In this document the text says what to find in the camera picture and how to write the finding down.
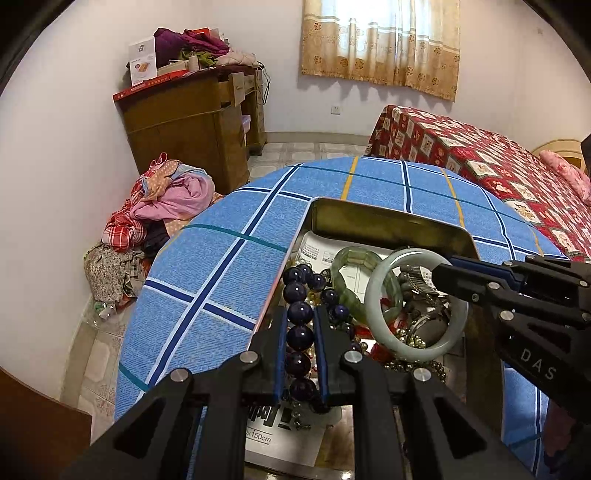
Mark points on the brown wooden furniture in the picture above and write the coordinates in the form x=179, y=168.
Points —
x=37, y=429

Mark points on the person's right forearm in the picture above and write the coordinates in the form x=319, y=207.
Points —
x=561, y=438

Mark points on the pale jade bangle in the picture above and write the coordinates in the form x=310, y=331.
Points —
x=455, y=332

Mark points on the beige patterned curtain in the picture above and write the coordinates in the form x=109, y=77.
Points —
x=383, y=41

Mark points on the white cardboard box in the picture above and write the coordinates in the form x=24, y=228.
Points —
x=143, y=62

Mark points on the pile of clothes on desk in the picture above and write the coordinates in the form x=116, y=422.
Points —
x=203, y=46

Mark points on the pile of clothes on floor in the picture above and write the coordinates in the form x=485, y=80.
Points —
x=161, y=203

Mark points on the cream wooden headboard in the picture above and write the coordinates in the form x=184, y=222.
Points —
x=558, y=147

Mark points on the bed with red patterned quilt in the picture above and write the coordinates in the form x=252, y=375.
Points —
x=485, y=157

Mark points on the wall socket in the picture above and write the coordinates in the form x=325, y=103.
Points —
x=337, y=110

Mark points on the pink pillow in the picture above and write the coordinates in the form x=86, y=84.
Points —
x=570, y=177

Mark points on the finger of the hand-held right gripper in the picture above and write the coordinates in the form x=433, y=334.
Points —
x=554, y=277
x=461, y=284

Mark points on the silver wristwatch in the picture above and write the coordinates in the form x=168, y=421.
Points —
x=422, y=277

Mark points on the blue checked towel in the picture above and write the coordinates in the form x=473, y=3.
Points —
x=207, y=258

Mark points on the pink metal tin box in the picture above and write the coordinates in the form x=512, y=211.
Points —
x=383, y=226

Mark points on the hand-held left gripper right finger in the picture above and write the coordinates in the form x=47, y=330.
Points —
x=321, y=364

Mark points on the flat red box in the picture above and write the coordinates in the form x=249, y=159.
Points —
x=152, y=85

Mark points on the brown wooden desk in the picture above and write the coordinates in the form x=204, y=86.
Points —
x=184, y=134

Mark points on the small purple box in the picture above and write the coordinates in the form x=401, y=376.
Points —
x=245, y=131

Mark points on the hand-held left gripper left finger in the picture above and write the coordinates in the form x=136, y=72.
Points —
x=278, y=364

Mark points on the printed paper leaflet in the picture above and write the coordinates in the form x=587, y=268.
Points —
x=277, y=438

